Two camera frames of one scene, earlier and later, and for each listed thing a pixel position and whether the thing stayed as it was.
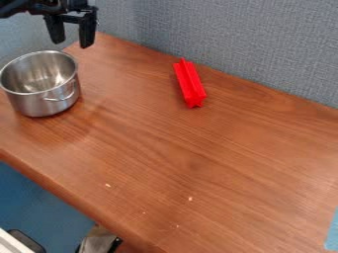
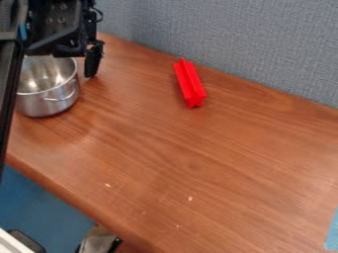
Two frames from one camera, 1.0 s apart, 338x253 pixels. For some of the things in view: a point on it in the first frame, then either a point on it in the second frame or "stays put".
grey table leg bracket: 97,244 stays put
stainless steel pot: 40,83 stays put
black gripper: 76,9 → 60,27
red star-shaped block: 191,86 stays put
